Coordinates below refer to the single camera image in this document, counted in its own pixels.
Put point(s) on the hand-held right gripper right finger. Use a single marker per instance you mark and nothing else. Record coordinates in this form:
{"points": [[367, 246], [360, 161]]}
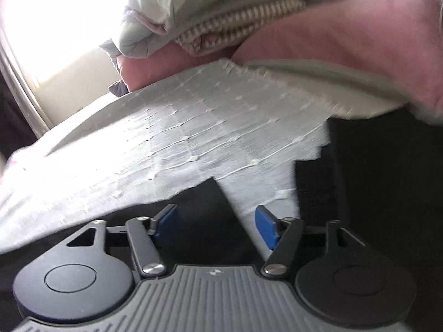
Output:
{"points": [[264, 228]]}

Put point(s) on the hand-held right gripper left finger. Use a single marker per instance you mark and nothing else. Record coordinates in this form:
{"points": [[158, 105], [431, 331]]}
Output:
{"points": [[166, 222]]}

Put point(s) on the black pants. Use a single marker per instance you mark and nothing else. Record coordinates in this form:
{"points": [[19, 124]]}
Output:
{"points": [[380, 179]]}

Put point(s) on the grey checked bedspread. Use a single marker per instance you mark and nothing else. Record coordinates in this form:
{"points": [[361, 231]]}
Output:
{"points": [[166, 135]]}

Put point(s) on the lavender cloth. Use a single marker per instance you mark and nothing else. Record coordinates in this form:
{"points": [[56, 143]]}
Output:
{"points": [[118, 88]]}

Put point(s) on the pink pillow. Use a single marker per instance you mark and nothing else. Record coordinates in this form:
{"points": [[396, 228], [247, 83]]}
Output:
{"points": [[155, 69]]}

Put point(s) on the grey curtain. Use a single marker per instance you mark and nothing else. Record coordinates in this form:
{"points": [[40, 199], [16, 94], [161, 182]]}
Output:
{"points": [[24, 86]]}

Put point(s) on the pink blanket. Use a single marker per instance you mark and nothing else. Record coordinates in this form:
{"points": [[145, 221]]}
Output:
{"points": [[346, 41]]}

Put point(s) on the striped blanket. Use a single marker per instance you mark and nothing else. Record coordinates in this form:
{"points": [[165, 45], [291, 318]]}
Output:
{"points": [[235, 24]]}

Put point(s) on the grey quilt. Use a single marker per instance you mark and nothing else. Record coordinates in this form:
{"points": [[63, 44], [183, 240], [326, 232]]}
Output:
{"points": [[193, 3]]}

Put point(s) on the window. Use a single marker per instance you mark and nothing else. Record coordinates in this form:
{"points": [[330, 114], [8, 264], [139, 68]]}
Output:
{"points": [[59, 17]]}

